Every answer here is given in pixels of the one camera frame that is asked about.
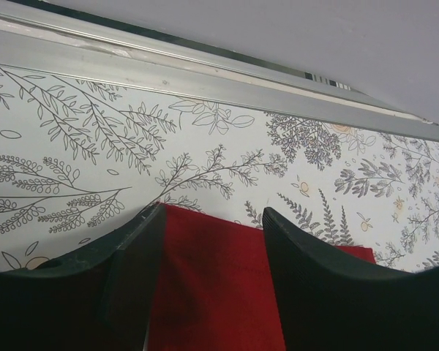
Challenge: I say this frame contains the red t shirt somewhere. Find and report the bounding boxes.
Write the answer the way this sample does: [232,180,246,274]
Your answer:
[144,203,375,351]

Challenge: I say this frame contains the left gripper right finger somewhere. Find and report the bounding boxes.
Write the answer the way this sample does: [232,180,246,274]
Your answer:
[263,207,439,350]

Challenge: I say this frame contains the aluminium frame rail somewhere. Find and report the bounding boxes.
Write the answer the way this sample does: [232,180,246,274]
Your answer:
[0,1,439,142]

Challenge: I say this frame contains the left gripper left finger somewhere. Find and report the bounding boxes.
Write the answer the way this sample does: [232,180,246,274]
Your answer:
[0,204,167,350]

